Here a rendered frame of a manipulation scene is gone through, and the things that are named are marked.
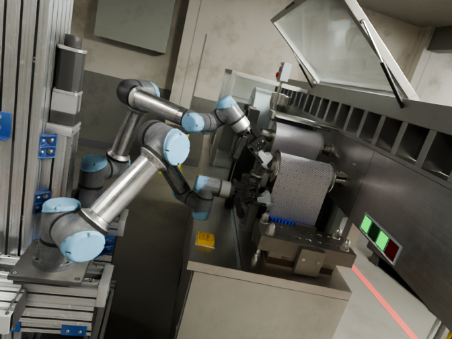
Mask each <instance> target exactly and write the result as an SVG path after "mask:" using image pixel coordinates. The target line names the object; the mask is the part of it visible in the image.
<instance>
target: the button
mask: <svg viewBox="0 0 452 339"><path fill-rule="evenodd" d="M214 243H215V235H214V234H210V233H205V232H201V231H199V232H198V235H197V244H200V245H204V246H211V247H213V246H214Z"/></svg>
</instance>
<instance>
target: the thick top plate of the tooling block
mask: <svg viewBox="0 0 452 339"><path fill-rule="evenodd" d="M271 223H274V224H275V232H274V235H273V236H270V235H267V234H266V233H265V232H266V230H267V228H268V226H269V224H271ZM252 230H253V233H254V238H255V241H256V246H257V249H259V250H265V251H269V252H274V253H278V254H284V255H288V256H294V257H297V256H298V253H299V250H300V248H301V247H304V248H311V249H314V250H320V251H324V252H325V253H326V256H325V258H324V261H323V262H324V263H328V264H334V265H337V266H343V267H347V268H352V265H353V264H354V261H355V259H356V254H355V253H354V252H353V250H352V249H351V248H350V247H349V251H348V252H345V251H343V250H341V249H340V246H342V243H343V242H344V238H343V237H342V236H340V239H339V240H338V239H334V238H333V237H332V235H333V234H331V233H325V232H321V231H316V232H312V231H306V230H302V229H297V228H295V227H294V226H293V225H287V224H284V223H278V222H275V221H268V224H263V223H261V222H260V219H259V218H256V220H255V223H254V226H253V229H252Z"/></svg>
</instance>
